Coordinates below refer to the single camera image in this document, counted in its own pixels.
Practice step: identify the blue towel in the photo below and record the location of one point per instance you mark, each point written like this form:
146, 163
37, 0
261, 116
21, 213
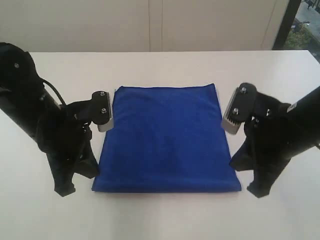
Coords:
166, 140

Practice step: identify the window with dark frame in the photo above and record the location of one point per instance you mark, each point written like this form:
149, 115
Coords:
300, 28

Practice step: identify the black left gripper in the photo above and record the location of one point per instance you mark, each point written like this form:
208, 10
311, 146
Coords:
61, 131

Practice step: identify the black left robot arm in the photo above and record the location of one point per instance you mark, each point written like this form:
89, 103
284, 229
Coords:
20, 86

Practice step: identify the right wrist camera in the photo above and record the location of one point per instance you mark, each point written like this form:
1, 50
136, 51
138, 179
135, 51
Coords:
239, 108

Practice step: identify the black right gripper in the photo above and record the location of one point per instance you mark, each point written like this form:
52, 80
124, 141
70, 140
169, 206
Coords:
266, 134

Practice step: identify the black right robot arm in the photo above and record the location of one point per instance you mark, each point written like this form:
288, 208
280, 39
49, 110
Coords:
304, 121

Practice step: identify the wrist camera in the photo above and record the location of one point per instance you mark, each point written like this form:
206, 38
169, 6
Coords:
239, 108
101, 111

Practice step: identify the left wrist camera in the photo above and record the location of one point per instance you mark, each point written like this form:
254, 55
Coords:
101, 111

